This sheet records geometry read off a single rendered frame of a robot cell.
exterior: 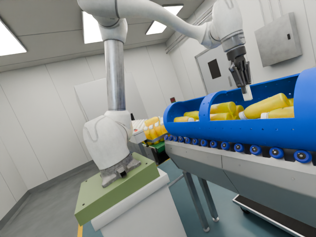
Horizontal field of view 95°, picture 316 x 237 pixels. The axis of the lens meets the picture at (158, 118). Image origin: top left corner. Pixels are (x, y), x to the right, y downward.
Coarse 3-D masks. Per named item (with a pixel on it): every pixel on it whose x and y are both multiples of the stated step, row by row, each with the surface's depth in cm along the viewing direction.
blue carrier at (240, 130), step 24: (312, 72) 44; (216, 96) 92; (240, 96) 82; (264, 96) 73; (288, 96) 65; (312, 96) 41; (168, 120) 117; (216, 120) 70; (240, 120) 59; (264, 120) 51; (288, 120) 46; (312, 120) 41; (264, 144) 59; (288, 144) 50; (312, 144) 44
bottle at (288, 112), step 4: (280, 108) 53; (284, 108) 52; (288, 108) 51; (292, 108) 50; (268, 112) 57; (272, 112) 54; (276, 112) 53; (280, 112) 52; (284, 112) 51; (288, 112) 50; (292, 112) 49; (268, 116) 56; (272, 116) 54; (276, 116) 53; (280, 116) 52; (284, 116) 51; (288, 116) 50; (292, 116) 49
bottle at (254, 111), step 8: (272, 96) 57; (280, 96) 54; (256, 104) 62; (264, 104) 59; (272, 104) 56; (280, 104) 54; (288, 104) 55; (248, 112) 64; (256, 112) 61; (264, 112) 59
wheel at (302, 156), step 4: (296, 152) 50; (300, 152) 49; (304, 152) 49; (308, 152) 48; (296, 156) 50; (300, 156) 49; (304, 156) 48; (308, 156) 47; (296, 160) 50; (300, 160) 49; (304, 160) 48; (308, 160) 47
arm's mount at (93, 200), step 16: (144, 160) 68; (96, 176) 76; (128, 176) 58; (144, 176) 59; (80, 192) 65; (96, 192) 57; (112, 192) 53; (128, 192) 56; (80, 208) 50; (96, 208) 51; (80, 224) 49
